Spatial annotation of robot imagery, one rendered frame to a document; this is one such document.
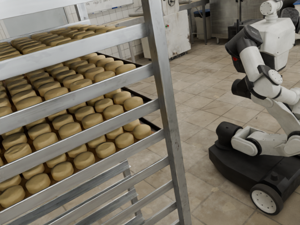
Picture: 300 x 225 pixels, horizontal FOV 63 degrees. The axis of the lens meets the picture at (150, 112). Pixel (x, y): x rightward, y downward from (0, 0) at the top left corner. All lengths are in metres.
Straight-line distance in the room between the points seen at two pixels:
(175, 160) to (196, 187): 1.31
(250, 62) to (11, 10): 1.03
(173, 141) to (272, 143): 1.21
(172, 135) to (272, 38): 0.95
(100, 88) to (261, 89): 0.87
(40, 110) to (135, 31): 0.25
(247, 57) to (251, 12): 3.93
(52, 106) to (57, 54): 0.10
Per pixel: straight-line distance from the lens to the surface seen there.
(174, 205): 0.83
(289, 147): 1.69
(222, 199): 1.90
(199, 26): 6.41
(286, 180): 1.80
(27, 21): 4.65
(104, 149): 0.64
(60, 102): 0.51
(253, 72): 1.23
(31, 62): 0.49
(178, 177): 0.72
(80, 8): 0.95
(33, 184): 0.62
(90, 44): 0.51
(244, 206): 1.87
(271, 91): 1.24
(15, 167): 0.55
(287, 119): 1.65
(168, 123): 0.62
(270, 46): 1.46
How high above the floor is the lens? 1.40
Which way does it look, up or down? 27 degrees down
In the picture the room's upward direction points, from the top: 11 degrees counter-clockwise
